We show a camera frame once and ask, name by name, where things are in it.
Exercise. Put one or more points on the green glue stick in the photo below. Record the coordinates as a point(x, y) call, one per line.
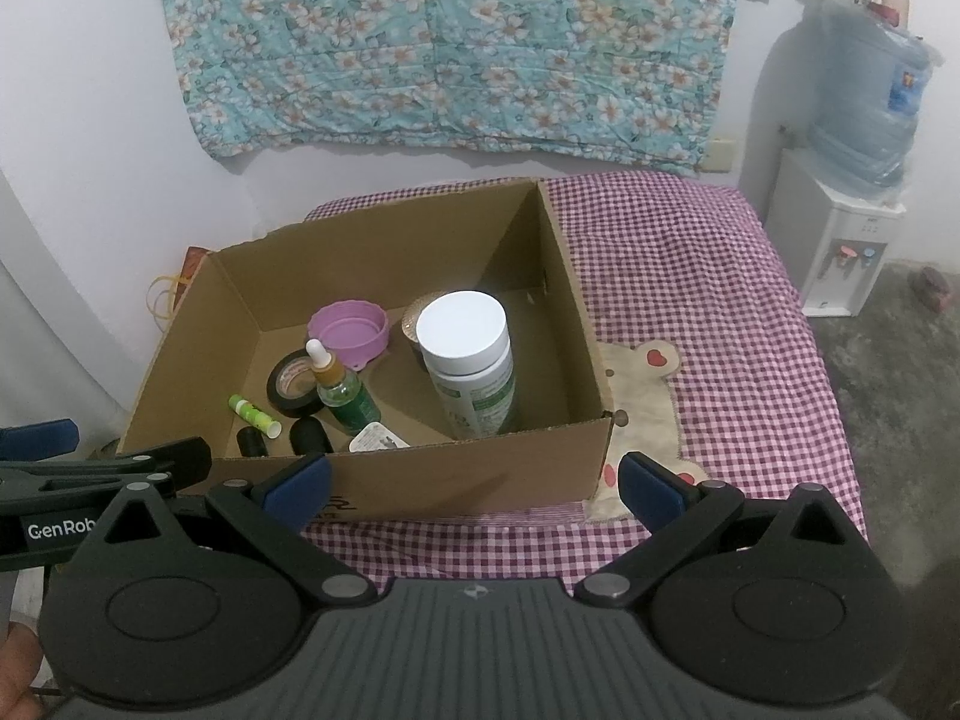
point(251, 412)

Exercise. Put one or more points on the cardboard box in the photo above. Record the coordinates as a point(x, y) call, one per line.
point(450, 240)

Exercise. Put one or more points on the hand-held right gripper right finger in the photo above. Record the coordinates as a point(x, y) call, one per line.
point(652, 487)

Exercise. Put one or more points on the pink checked blanket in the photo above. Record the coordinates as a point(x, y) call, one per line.
point(675, 255)

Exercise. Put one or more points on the white charger plug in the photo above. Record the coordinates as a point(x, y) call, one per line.
point(379, 439)

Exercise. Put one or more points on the green dropper bottle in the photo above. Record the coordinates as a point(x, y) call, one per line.
point(345, 397)

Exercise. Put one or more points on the wall socket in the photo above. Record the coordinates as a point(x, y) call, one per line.
point(722, 155)

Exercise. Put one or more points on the yellow rubber bands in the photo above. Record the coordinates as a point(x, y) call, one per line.
point(180, 281)

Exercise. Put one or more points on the floral wall cloth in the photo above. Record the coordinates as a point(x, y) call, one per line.
point(450, 52)

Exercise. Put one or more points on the white water dispenser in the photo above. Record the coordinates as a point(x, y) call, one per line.
point(817, 240)

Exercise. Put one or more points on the white lidded supplement bottle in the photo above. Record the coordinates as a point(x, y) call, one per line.
point(465, 330)

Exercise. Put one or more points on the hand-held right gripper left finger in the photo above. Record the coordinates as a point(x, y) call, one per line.
point(300, 484)

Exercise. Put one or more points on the blue water jug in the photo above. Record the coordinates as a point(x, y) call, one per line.
point(855, 105)

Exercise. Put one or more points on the purple collapsible cup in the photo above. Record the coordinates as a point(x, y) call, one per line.
point(349, 330)

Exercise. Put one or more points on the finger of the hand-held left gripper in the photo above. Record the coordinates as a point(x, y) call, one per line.
point(41, 439)
point(180, 465)

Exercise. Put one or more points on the person's left hand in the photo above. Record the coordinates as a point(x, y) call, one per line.
point(16, 675)

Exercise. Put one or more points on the red printed bag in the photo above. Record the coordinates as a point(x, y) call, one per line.
point(193, 262)

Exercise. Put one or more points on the brown lidded jar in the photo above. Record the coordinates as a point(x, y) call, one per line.
point(412, 330)

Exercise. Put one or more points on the black tape roll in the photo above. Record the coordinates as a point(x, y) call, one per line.
point(281, 390)

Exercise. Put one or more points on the small black cylinder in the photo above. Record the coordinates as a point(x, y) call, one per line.
point(309, 435)

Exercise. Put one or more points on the reddish brown floor object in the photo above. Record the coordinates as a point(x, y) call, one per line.
point(930, 286)

